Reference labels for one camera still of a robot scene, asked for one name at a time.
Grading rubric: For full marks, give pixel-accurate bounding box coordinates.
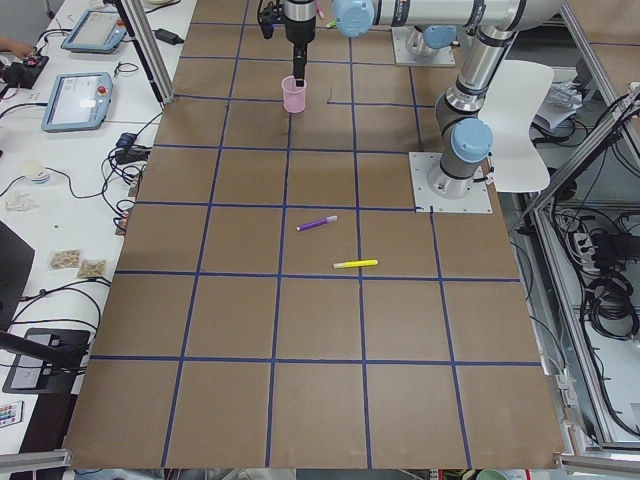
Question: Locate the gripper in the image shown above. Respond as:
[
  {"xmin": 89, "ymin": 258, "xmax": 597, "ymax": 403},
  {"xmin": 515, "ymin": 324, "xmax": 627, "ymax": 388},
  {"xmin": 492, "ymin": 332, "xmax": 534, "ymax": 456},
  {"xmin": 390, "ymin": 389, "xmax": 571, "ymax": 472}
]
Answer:
[{"xmin": 283, "ymin": 0, "xmax": 316, "ymax": 87}]

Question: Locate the purple pen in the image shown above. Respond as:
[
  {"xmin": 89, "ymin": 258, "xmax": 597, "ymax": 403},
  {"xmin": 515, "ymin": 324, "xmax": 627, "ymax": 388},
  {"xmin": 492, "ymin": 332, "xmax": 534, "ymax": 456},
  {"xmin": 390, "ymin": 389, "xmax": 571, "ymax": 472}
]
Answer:
[{"xmin": 296, "ymin": 215, "xmax": 338, "ymax": 232}]

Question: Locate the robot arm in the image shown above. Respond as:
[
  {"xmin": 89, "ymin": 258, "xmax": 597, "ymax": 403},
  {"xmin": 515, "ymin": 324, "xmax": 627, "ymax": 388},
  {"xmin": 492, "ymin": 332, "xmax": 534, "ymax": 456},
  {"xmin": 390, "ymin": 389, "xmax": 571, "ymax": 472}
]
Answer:
[
  {"xmin": 406, "ymin": 25, "xmax": 457, "ymax": 57},
  {"xmin": 332, "ymin": 1, "xmax": 562, "ymax": 199}
]

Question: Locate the pink plastic cup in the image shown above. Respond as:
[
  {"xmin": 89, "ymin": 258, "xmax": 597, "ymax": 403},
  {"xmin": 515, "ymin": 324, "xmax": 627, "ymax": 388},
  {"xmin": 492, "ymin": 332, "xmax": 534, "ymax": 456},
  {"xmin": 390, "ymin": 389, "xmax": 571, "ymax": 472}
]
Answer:
[{"xmin": 281, "ymin": 76, "xmax": 306, "ymax": 114}]

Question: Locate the black power adapter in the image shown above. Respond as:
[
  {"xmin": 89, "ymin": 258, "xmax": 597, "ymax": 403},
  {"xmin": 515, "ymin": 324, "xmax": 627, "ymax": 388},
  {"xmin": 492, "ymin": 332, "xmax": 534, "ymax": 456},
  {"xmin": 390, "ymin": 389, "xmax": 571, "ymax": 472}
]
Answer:
[{"xmin": 153, "ymin": 28, "xmax": 184, "ymax": 45}]

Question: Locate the far teach pendant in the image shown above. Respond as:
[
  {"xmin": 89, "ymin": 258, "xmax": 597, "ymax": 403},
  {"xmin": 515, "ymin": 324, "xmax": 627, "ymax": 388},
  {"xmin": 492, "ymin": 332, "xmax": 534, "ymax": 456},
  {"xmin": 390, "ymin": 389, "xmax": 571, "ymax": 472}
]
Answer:
[{"xmin": 61, "ymin": 9, "xmax": 127, "ymax": 54}]

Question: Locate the teach pendant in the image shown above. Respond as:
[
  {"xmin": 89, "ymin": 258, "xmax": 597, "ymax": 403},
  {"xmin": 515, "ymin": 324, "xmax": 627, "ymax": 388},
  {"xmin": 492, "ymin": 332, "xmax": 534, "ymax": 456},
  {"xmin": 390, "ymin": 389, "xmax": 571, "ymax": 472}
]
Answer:
[
  {"xmin": 41, "ymin": 72, "xmax": 113, "ymax": 133},
  {"xmin": 61, "ymin": 9, "xmax": 127, "ymax": 54}
]

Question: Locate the yellow pen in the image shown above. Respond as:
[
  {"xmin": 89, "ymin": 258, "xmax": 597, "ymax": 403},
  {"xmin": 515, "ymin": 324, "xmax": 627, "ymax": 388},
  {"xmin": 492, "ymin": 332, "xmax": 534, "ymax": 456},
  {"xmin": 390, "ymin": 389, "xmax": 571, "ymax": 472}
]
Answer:
[{"xmin": 332, "ymin": 259, "xmax": 379, "ymax": 270}]

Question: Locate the white plastic chair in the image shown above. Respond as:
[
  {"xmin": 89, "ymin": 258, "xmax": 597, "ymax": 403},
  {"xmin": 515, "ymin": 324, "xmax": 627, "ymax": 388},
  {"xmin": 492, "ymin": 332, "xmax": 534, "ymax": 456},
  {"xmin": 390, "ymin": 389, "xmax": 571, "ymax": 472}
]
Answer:
[{"xmin": 479, "ymin": 60, "xmax": 554, "ymax": 193}]

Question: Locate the near teach pendant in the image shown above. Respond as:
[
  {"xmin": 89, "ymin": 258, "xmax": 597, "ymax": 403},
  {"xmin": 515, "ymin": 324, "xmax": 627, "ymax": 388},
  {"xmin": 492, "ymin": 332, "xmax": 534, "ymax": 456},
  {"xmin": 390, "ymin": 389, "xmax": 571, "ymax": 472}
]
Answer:
[{"xmin": 41, "ymin": 72, "xmax": 113, "ymax": 133}]

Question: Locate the snack bag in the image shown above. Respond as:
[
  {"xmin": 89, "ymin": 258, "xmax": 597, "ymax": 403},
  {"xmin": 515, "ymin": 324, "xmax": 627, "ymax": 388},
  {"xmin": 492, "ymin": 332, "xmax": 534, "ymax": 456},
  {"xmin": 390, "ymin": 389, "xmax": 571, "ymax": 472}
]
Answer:
[
  {"xmin": 77, "ymin": 259, "xmax": 107, "ymax": 279},
  {"xmin": 48, "ymin": 249, "xmax": 82, "ymax": 270}
]

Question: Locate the black monitor stand base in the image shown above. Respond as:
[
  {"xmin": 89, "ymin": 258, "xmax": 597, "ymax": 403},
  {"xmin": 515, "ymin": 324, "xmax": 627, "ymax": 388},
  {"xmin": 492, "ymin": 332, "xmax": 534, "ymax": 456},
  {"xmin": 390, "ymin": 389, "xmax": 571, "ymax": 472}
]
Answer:
[{"xmin": 1, "ymin": 328, "xmax": 90, "ymax": 394}]

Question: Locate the small remote control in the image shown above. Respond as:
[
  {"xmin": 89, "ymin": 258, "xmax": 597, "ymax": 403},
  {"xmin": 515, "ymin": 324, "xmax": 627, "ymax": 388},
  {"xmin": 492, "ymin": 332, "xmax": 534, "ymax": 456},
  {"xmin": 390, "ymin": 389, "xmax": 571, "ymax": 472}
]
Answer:
[{"xmin": 0, "ymin": 400, "xmax": 24, "ymax": 428}]

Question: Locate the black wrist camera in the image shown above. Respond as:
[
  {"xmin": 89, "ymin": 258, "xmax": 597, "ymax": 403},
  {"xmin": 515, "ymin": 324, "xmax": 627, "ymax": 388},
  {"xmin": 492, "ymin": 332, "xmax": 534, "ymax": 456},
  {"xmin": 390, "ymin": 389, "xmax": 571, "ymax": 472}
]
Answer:
[{"xmin": 256, "ymin": 0, "xmax": 284, "ymax": 40}]

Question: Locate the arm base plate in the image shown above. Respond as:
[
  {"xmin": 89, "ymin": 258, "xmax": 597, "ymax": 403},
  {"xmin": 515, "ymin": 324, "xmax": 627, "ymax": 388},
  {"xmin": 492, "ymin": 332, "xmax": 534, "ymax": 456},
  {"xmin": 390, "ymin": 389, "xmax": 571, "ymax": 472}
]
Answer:
[
  {"xmin": 391, "ymin": 25, "xmax": 457, "ymax": 67},
  {"xmin": 409, "ymin": 152, "xmax": 492, "ymax": 214}
]

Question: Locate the aluminium frame post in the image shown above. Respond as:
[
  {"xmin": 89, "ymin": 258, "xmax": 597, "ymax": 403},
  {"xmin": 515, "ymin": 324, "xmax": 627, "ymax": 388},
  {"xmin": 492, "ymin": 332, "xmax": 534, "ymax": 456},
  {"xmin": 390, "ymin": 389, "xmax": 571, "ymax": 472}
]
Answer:
[{"xmin": 113, "ymin": 0, "xmax": 175, "ymax": 105}]

